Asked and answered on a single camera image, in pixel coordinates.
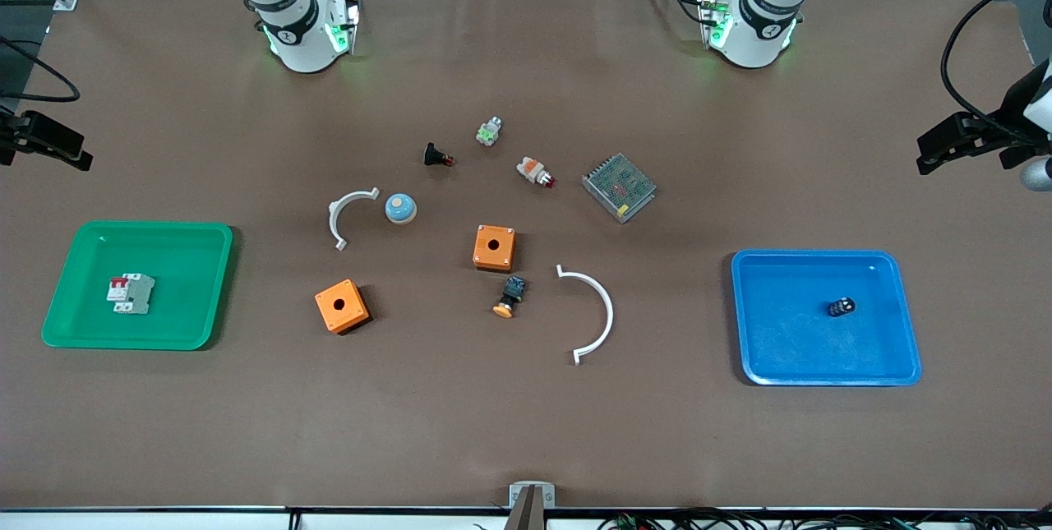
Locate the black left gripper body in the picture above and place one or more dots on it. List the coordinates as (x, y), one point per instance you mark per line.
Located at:
(999, 126)

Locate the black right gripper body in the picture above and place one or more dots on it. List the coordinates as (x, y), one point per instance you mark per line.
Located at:
(11, 134)

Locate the white red circuit breaker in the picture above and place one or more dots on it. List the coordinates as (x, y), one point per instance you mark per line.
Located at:
(131, 294)

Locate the black cylindrical capacitor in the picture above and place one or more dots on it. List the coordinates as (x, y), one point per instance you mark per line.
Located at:
(841, 307)

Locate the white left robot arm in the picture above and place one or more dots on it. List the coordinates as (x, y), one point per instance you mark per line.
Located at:
(760, 33)

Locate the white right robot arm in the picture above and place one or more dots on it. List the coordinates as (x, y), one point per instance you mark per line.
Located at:
(297, 37)

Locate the green plastic tray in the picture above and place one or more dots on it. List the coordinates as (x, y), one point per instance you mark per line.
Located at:
(181, 292)

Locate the blue plastic tray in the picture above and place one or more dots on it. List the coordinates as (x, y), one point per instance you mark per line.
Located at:
(789, 324)

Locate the small white plastic arc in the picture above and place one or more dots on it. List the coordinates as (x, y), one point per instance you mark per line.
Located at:
(339, 214)

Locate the metal mesh power supply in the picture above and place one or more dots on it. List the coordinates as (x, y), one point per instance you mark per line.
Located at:
(620, 186)

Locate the orange button box with hole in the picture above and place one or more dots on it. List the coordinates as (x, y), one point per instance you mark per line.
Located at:
(485, 255)
(349, 312)

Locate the blue round buzzer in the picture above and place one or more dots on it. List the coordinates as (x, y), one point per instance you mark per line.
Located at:
(400, 208)

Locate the black red push button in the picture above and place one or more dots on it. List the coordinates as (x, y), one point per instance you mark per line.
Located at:
(434, 154)

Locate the large white plastic arc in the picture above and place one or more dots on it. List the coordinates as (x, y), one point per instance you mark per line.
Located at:
(606, 308)

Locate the red orange pilot lamp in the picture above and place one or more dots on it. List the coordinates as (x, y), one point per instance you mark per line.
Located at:
(534, 170)

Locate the orange mushroom button black body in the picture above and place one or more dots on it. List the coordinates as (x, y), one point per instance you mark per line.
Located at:
(510, 297)

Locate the brown table mat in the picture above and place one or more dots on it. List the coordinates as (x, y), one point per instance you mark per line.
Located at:
(509, 415)

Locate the green push button switch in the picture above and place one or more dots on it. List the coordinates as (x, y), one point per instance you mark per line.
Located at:
(489, 132)

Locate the grey metal table bracket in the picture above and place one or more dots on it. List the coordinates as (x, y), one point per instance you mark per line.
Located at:
(531, 497)

